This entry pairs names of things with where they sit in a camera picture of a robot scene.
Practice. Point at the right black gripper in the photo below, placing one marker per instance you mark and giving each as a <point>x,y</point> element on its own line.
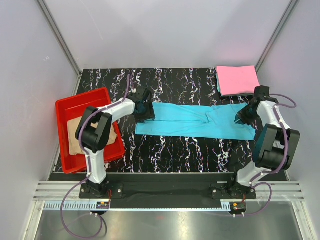
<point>241,116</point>

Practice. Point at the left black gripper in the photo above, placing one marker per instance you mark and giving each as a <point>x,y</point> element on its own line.
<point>149,115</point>

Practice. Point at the turquoise t shirt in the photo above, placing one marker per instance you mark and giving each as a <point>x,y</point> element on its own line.
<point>196,121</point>

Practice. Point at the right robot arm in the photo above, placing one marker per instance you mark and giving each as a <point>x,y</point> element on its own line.
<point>276,145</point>

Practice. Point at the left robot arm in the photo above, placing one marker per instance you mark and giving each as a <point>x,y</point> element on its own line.
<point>94,130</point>

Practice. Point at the pink folded t shirt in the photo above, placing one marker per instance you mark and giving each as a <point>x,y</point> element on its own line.
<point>237,80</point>

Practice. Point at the teal folded t shirt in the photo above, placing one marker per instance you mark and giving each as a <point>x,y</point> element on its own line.
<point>218,83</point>

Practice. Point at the red plastic bin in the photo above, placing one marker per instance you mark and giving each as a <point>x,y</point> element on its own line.
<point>68,109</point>

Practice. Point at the beige folded t shirt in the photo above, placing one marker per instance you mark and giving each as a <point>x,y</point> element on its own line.
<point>74,146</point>

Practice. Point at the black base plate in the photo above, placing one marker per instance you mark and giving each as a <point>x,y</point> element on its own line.
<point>198,192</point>

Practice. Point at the aluminium rail frame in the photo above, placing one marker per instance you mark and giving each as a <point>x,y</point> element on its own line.
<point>61,195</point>

